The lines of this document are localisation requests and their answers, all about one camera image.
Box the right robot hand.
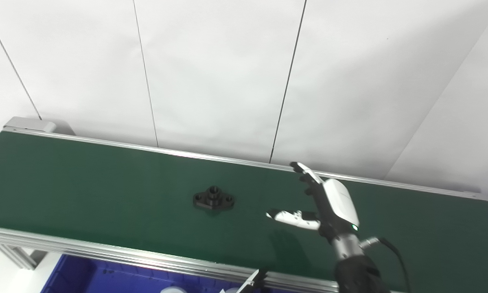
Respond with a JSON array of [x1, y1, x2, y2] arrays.
[[266, 162, 360, 245]]

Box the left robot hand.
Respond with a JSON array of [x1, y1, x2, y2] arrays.
[[242, 268, 269, 293]]

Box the black flange part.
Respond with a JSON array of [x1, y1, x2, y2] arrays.
[[193, 186, 235, 212]]

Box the blue bin with white parts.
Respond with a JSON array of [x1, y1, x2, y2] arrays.
[[40, 254, 246, 293]]

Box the green conveyor belt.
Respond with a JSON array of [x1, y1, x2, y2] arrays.
[[0, 122, 488, 293], [0, 131, 488, 293]]

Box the grey conveyor end housing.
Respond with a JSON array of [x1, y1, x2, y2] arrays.
[[3, 117, 58, 134]]

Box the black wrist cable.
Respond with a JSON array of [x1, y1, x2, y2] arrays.
[[360, 237, 412, 293]]

